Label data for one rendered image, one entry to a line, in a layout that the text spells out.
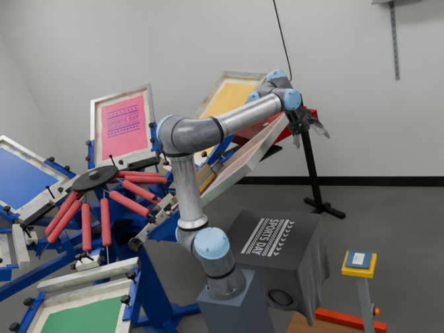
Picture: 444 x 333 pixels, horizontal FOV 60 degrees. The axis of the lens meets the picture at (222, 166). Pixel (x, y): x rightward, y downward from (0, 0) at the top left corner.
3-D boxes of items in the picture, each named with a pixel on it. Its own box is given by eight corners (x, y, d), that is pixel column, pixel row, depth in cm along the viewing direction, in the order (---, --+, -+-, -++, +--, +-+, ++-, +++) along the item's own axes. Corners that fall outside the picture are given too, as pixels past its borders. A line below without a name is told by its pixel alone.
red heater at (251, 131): (281, 114, 346) (279, 102, 341) (318, 121, 308) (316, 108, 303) (227, 142, 323) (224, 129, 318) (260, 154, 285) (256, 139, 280)
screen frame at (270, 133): (296, 111, 192) (291, 106, 192) (252, 170, 149) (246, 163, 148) (209, 181, 244) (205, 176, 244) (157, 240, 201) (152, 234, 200)
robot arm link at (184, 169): (194, 265, 141) (169, 122, 123) (176, 249, 153) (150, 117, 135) (221, 252, 147) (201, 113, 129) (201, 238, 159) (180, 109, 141)
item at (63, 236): (194, 195, 272) (189, 180, 267) (124, 273, 213) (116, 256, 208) (113, 192, 314) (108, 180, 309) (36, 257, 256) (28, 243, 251)
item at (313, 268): (332, 272, 227) (320, 213, 209) (312, 334, 194) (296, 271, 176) (327, 271, 229) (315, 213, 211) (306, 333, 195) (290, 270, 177)
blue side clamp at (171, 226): (193, 215, 184) (183, 204, 183) (187, 221, 180) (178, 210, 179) (163, 236, 203) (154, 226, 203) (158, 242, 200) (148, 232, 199)
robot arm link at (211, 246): (215, 282, 133) (203, 252, 127) (195, 265, 143) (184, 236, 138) (242, 262, 138) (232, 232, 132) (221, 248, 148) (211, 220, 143)
